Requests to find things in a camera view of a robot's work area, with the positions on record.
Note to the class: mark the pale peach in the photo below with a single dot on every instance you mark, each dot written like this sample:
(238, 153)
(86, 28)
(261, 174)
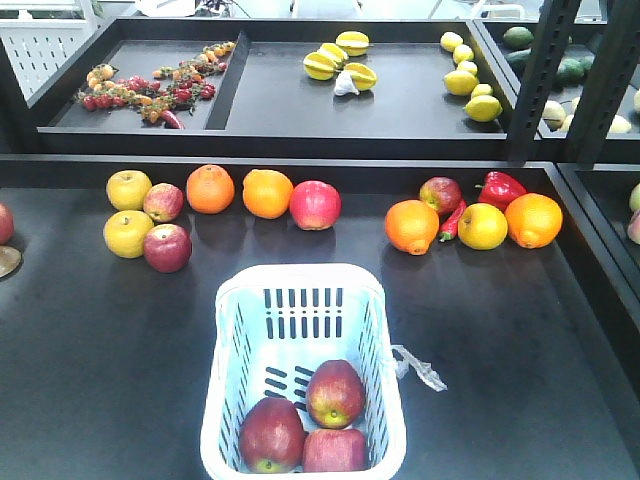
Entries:
(633, 228)
(634, 198)

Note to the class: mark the orange right of yellow apple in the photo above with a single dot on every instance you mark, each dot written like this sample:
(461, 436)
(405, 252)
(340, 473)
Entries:
(534, 220)

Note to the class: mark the clear plastic wrap strip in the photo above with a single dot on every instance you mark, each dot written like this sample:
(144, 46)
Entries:
(424, 371)

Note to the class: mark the starfruit right front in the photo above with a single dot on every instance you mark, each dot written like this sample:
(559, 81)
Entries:
(363, 77)

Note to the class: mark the yellow apple left front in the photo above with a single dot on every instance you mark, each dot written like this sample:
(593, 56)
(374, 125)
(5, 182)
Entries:
(124, 233)

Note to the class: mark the starfruit middle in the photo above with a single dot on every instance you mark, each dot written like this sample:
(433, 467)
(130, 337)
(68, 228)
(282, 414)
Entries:
(334, 52)

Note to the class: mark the red green mango apple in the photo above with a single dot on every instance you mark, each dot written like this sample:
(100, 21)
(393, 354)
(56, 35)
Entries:
(443, 194)

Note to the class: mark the red apple near corner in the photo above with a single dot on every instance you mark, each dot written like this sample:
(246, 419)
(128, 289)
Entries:
(6, 224)

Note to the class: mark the starfruit left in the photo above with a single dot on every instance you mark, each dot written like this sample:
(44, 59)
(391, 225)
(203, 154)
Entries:
(319, 66)

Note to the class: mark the red apple beside oranges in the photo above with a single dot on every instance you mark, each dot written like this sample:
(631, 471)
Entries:
(315, 205)

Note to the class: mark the large lemon front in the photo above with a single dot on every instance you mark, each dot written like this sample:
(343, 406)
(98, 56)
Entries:
(483, 108)

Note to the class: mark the black perforated upright post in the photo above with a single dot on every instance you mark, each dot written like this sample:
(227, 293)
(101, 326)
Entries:
(615, 62)
(550, 41)

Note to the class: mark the red bell pepper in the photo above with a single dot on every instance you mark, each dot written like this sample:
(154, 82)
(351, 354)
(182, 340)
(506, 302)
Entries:
(500, 189)

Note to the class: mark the yellow starfruit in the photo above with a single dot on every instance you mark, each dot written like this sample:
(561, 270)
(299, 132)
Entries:
(354, 43)

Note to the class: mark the orange with navel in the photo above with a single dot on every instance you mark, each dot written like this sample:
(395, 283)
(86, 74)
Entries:
(411, 226)

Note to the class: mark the white garlic bulb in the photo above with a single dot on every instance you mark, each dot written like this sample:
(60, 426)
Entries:
(345, 85)

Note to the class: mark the large lemon middle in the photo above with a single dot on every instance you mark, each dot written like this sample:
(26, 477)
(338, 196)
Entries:
(460, 82)

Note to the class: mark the black wooden produce display stand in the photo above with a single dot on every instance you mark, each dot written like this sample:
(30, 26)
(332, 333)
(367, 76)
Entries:
(105, 362)

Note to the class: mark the dark red apple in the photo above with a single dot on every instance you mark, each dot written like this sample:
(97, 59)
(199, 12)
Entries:
(272, 437)
(167, 248)

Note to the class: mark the yellow apple left back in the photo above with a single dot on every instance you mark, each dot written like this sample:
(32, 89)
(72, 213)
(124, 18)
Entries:
(126, 189)

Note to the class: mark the red yellow apple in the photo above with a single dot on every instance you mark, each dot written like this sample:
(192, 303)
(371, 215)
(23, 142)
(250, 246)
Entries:
(335, 395)

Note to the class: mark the pink striped small apple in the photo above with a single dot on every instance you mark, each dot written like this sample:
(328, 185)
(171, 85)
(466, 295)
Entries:
(163, 202)

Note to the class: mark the red chili pepper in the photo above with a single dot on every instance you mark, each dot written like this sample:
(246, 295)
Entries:
(449, 228)

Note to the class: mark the orange fruit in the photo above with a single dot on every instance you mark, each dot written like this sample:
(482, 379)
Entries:
(210, 189)
(266, 193)

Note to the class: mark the light blue plastic basket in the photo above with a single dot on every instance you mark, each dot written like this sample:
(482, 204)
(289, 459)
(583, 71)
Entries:
(275, 325)

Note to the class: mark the red apple front tray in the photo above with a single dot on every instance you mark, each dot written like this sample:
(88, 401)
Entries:
(327, 450)

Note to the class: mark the large lemon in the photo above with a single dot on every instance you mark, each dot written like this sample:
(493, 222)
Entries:
(483, 108)
(460, 82)

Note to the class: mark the small red chili upper tray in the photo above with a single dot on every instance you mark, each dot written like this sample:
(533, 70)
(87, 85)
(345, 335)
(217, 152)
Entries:
(171, 120)

